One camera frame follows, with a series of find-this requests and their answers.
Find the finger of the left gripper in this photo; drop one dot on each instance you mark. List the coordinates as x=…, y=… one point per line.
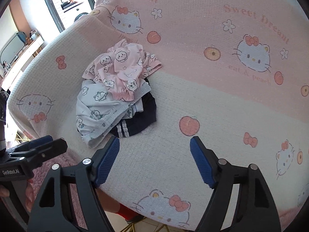
x=31, y=144
x=34, y=156

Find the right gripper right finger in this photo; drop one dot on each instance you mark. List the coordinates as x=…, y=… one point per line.
x=255, y=209

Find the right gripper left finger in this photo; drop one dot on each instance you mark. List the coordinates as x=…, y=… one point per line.
x=52, y=210

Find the light blue cartoon pajama pants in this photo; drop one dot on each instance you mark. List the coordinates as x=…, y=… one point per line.
x=97, y=112

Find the person's left hand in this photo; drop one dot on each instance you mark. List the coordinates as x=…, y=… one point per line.
x=29, y=201

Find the red sock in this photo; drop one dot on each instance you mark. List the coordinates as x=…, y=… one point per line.
x=129, y=215

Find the white side cabinet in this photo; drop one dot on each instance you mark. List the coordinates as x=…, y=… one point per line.
x=15, y=54

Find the pink cartoon pajama garment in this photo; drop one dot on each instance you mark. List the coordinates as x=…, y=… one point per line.
x=122, y=68

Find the navy striped garment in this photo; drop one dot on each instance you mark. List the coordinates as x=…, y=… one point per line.
x=133, y=118

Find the pink Hello Kitty blanket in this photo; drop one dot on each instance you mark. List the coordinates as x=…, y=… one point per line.
x=234, y=73

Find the gold wire stool frame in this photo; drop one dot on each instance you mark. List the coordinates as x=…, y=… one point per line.
x=147, y=225

